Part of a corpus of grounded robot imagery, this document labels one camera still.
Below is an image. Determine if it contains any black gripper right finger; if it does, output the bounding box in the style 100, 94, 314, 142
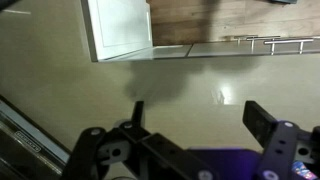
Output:
242, 100, 320, 180

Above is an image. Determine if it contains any grey lower cabinet front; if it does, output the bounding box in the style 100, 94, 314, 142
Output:
99, 44, 193, 63
186, 39, 320, 59

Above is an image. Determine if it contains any white lower cabinet door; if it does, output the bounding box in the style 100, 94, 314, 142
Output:
80, 0, 155, 63

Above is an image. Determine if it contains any silver cabinet bar handle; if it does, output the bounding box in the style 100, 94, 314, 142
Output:
245, 35, 282, 54
232, 34, 259, 47
263, 37, 315, 56

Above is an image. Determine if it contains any black silver toaster oven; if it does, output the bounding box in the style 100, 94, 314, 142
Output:
0, 95, 72, 180

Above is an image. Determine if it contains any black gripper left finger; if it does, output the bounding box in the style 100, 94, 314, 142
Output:
59, 100, 218, 180

